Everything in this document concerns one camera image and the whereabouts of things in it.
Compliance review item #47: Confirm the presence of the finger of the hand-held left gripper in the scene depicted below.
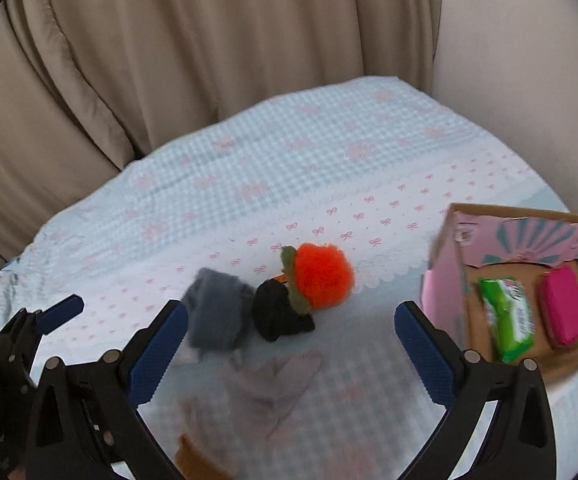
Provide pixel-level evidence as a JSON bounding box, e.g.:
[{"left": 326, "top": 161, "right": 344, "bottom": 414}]
[
  {"left": 76, "top": 392, "right": 140, "bottom": 466},
  {"left": 0, "top": 296, "right": 85, "bottom": 396}
]

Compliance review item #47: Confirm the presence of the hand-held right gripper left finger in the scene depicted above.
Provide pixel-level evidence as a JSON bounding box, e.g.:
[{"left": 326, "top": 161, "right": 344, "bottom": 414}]
[{"left": 26, "top": 300, "right": 190, "bottom": 480}]

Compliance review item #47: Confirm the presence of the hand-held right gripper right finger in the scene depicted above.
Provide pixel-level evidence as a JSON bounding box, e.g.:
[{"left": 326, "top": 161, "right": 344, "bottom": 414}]
[{"left": 395, "top": 301, "right": 557, "bottom": 480}]

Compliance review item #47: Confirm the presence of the grey sock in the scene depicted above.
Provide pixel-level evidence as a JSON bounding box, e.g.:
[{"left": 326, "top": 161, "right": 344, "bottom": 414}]
[{"left": 181, "top": 267, "right": 256, "bottom": 353}]

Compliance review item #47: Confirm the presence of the pink patterned cardboard box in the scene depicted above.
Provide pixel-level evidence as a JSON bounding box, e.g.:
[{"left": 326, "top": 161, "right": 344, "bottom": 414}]
[{"left": 419, "top": 203, "right": 578, "bottom": 381}]

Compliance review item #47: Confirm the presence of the white sock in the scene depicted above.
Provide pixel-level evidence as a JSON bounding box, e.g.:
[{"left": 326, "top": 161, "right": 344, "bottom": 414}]
[{"left": 169, "top": 350, "right": 325, "bottom": 442}]

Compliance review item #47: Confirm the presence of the black sock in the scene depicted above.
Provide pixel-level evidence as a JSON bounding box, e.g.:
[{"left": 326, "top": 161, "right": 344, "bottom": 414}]
[{"left": 252, "top": 280, "right": 316, "bottom": 343}]

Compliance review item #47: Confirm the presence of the orange plush toy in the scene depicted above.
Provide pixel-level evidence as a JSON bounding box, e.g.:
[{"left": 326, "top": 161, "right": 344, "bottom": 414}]
[{"left": 280, "top": 242, "right": 356, "bottom": 312}]

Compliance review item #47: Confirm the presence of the green tissue packet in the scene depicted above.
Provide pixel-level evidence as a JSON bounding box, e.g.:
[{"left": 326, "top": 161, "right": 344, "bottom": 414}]
[{"left": 478, "top": 277, "right": 537, "bottom": 363}]

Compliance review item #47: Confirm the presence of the pink pouch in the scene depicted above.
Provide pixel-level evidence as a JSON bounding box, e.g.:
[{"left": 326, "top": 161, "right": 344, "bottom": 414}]
[{"left": 539, "top": 266, "right": 578, "bottom": 348}]

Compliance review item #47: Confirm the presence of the blue checked bedsheet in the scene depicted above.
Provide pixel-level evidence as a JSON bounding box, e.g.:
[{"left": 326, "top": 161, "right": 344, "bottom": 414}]
[{"left": 0, "top": 76, "right": 578, "bottom": 480}]

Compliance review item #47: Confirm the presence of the beige curtain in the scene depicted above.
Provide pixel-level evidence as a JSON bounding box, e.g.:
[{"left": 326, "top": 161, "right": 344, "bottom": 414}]
[{"left": 0, "top": 0, "right": 442, "bottom": 281}]

